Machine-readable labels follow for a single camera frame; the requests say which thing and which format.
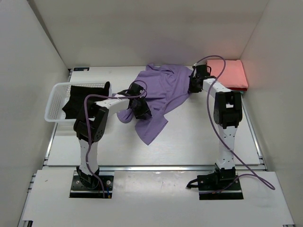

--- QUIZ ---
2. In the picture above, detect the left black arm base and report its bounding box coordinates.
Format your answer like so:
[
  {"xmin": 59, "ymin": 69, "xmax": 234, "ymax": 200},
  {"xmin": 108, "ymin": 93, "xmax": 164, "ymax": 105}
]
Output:
[{"xmin": 69, "ymin": 171, "xmax": 114, "ymax": 199}]

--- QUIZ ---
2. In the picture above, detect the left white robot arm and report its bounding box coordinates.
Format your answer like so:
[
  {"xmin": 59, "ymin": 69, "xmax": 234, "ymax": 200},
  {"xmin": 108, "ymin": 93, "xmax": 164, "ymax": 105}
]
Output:
[{"xmin": 73, "ymin": 80, "xmax": 152, "ymax": 188}]

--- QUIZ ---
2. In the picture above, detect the purple t shirt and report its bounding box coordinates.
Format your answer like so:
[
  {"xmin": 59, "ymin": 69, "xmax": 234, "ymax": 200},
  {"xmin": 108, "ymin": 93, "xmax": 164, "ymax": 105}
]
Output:
[{"xmin": 112, "ymin": 63, "xmax": 195, "ymax": 146}]

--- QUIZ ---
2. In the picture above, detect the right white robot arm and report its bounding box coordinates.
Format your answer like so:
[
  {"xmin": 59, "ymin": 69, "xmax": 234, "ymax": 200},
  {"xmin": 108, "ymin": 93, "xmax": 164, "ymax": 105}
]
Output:
[{"xmin": 188, "ymin": 64, "xmax": 242, "ymax": 190}]

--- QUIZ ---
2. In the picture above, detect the pink folded t shirt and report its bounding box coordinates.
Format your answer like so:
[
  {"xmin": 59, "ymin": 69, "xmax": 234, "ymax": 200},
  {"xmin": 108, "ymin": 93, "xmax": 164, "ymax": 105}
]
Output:
[{"xmin": 206, "ymin": 60, "xmax": 249, "ymax": 89}]

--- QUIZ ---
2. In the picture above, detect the white plastic basket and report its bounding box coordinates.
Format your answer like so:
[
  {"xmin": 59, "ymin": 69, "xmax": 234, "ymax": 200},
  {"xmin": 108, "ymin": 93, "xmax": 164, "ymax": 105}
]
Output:
[{"xmin": 45, "ymin": 81, "xmax": 112, "ymax": 125}]

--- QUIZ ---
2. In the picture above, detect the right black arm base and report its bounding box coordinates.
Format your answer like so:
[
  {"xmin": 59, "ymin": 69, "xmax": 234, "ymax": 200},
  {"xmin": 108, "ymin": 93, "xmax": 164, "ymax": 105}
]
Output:
[{"xmin": 186, "ymin": 165, "xmax": 244, "ymax": 200}]

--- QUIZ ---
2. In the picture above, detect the black t shirt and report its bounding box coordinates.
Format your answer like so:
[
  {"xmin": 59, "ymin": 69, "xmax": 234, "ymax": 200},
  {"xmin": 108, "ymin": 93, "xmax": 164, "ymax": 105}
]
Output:
[{"xmin": 62, "ymin": 81, "xmax": 111, "ymax": 119}]

